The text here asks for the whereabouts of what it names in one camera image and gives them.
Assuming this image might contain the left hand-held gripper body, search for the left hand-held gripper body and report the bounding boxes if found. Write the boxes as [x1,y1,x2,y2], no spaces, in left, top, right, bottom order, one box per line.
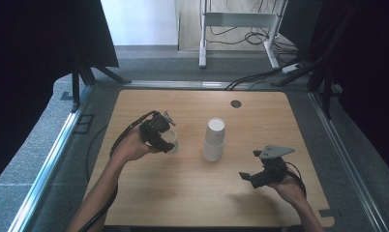
[138,110,177,143]

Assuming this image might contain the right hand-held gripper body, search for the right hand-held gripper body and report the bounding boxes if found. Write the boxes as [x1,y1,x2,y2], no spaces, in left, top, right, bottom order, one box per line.
[252,145,296,189]

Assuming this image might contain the person's right hand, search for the person's right hand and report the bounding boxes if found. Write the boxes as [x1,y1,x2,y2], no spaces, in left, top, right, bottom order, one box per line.
[267,175,307,208]

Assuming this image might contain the person's left hand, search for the person's left hand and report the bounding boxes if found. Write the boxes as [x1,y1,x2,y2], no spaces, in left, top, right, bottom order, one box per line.
[112,125,162,162]

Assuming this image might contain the black stand legs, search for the black stand legs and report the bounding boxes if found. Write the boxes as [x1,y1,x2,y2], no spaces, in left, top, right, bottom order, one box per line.
[71,62,133,113]

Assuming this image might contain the black metal stand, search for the black metal stand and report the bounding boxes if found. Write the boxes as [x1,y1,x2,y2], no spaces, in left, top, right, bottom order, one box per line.
[272,0,362,121]

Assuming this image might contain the white power strip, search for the white power strip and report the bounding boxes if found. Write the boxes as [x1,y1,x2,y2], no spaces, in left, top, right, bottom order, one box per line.
[281,62,303,74]

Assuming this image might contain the black curtain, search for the black curtain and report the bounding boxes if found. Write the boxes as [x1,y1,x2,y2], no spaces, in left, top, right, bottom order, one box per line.
[0,0,120,191]
[279,0,389,182]

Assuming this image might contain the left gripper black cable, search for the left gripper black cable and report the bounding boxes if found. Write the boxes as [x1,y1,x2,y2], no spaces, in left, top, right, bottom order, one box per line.
[77,110,160,232]

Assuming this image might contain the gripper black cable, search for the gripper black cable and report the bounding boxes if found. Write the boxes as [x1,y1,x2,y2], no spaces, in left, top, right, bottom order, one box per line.
[77,110,160,232]
[284,161,309,199]

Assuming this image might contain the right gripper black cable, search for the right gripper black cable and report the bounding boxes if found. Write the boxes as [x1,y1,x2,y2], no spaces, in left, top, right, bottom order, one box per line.
[284,161,309,199]

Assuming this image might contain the aluminium floor rail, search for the aluminium floor rail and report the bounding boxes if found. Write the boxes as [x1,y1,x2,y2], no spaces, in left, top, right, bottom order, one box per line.
[122,79,233,91]
[308,91,389,232]
[8,85,94,232]

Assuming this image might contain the thin black cable loop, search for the thin black cable loop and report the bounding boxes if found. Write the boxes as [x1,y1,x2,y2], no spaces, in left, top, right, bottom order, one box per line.
[84,124,109,184]

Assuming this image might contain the thick black floor cables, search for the thick black floor cables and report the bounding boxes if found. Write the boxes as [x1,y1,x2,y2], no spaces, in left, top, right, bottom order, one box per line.
[224,57,301,91]

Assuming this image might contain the thin black floor cables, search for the thin black floor cables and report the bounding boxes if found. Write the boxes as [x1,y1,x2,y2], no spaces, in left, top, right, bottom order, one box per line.
[204,0,301,63]

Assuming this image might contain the white metal desk frame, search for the white metal desk frame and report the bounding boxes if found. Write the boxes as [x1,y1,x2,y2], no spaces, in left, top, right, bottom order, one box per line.
[198,0,289,70]

